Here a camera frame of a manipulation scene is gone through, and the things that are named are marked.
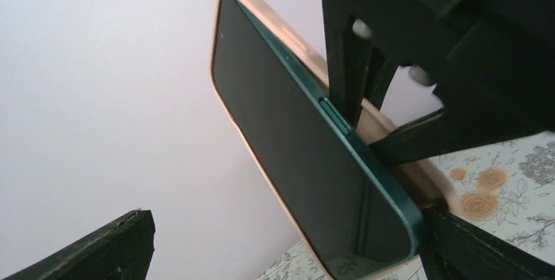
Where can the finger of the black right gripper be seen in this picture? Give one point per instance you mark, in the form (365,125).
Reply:
(357,70)

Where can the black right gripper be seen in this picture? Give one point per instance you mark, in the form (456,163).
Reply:
(495,78)

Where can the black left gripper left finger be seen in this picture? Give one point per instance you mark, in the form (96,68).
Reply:
(122,249)

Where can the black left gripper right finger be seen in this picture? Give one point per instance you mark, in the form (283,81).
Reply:
(457,249)

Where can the pink phone case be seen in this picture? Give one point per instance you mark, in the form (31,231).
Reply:
(424,184)

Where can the teal phone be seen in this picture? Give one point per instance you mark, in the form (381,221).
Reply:
(343,201)

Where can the floral patterned table mat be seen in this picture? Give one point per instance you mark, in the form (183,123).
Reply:
(507,189)

